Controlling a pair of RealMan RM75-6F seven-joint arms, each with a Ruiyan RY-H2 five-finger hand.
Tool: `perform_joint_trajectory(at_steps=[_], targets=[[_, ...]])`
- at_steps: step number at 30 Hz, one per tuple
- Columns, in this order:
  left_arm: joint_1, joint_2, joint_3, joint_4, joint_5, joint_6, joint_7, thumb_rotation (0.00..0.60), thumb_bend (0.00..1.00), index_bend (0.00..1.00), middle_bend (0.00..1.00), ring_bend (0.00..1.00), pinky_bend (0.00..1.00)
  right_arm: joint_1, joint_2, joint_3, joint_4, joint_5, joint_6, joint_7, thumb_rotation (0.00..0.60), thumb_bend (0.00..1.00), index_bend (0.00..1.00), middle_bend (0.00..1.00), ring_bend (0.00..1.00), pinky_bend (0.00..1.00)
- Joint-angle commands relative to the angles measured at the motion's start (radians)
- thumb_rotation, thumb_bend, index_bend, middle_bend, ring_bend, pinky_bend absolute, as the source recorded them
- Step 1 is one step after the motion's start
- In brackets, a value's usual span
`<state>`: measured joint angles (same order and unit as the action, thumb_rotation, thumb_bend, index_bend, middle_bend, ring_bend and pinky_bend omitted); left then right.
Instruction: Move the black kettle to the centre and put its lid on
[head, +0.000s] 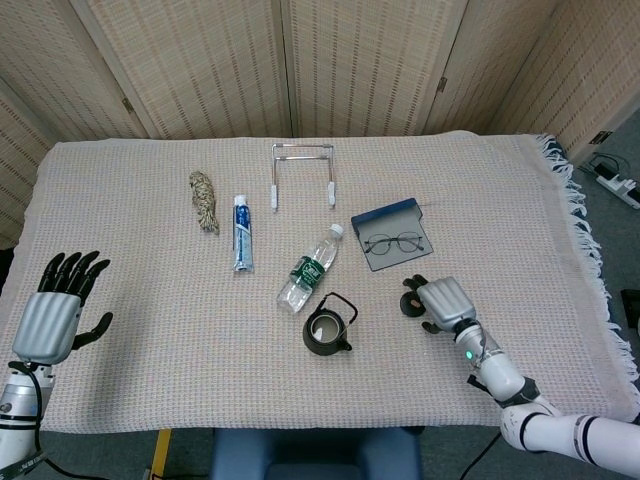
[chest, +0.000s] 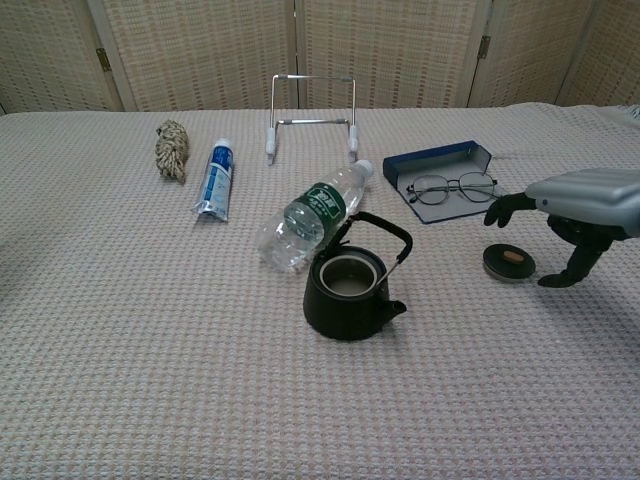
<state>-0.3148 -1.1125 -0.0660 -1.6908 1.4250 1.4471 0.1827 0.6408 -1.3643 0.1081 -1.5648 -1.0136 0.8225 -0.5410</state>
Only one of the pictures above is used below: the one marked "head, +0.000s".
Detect beige braided rope bundle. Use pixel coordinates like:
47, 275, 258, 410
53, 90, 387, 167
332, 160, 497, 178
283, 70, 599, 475
188, 170, 220, 235

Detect metal wire stand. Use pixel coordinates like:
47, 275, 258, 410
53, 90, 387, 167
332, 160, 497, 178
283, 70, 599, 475
271, 143, 337, 214

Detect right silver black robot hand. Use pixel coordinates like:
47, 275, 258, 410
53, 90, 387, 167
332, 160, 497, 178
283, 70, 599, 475
402, 274, 476, 335

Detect blue white toothpaste tube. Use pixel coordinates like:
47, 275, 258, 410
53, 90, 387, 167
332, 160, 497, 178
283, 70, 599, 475
231, 194, 255, 274

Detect beige woven tablecloth with fringe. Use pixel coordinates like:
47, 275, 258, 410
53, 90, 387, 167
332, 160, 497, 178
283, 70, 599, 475
0, 130, 640, 435

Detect small black lid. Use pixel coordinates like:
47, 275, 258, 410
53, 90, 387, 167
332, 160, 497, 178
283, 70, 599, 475
399, 290, 427, 318

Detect yellow floor tape strip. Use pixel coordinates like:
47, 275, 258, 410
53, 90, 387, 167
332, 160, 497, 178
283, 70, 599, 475
149, 428, 172, 480

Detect clear water bottle green label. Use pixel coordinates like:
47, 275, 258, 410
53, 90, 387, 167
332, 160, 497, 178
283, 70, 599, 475
276, 223, 346, 315

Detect woven folding screen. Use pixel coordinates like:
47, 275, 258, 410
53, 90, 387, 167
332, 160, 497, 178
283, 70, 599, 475
0, 0, 640, 251

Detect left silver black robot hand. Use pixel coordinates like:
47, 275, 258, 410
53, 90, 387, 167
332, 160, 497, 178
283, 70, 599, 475
12, 250, 114, 365

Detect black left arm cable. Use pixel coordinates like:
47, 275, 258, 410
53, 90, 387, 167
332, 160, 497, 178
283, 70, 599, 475
8, 360, 99, 480

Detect black box on floor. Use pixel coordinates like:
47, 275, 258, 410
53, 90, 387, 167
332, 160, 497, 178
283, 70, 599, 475
621, 288, 640, 329

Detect thin black frame eyeglasses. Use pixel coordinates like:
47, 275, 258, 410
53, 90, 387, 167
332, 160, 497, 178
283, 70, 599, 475
363, 232, 425, 256

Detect black floor cable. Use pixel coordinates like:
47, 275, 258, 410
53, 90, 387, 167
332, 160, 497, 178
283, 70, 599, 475
458, 429, 503, 480

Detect dark green cast iron teapot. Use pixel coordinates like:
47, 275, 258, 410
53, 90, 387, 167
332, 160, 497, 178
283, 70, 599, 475
302, 292, 359, 357

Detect white power strip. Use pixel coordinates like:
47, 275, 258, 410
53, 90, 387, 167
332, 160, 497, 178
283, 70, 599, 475
592, 154, 640, 210

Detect blue padded seat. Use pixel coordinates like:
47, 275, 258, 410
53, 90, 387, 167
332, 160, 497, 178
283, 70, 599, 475
209, 427, 424, 480

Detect blue open glasses case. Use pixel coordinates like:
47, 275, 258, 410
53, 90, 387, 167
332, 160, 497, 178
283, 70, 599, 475
350, 197, 434, 273

